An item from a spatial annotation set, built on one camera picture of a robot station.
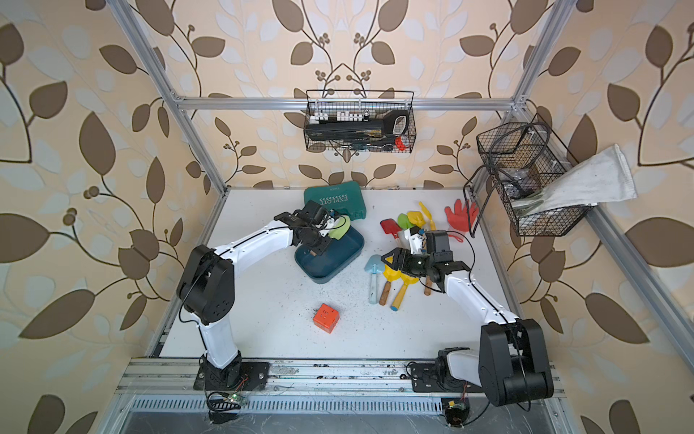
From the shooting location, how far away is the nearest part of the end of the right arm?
64 cm

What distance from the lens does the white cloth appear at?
557mm

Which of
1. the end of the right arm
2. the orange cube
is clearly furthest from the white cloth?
the orange cube
